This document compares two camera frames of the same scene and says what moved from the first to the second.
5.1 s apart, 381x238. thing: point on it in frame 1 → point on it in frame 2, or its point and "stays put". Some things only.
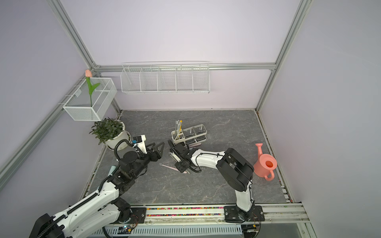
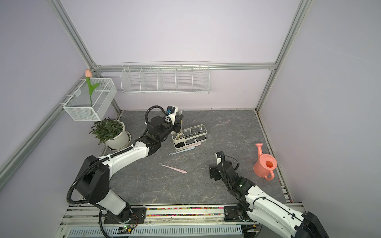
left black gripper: [155, 157] → [177, 123]
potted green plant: [110, 131] stays put
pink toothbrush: [194, 145] stays put
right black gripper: [179, 168] → [213, 172]
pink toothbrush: [172, 168] stays put
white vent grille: [166, 230] stays put
